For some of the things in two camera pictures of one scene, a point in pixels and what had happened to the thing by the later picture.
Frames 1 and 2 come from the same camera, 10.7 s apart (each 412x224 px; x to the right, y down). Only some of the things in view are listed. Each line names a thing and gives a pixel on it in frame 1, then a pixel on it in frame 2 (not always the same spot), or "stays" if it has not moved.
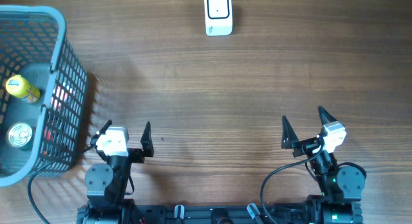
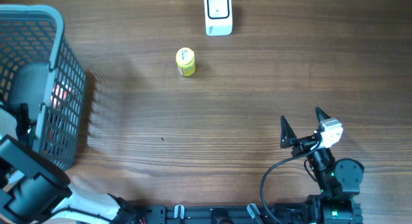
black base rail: x=351 y=214 stays
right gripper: x=290 y=140 stays
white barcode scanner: x=218 y=13 stays
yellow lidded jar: x=18 y=86 → x=185 y=61
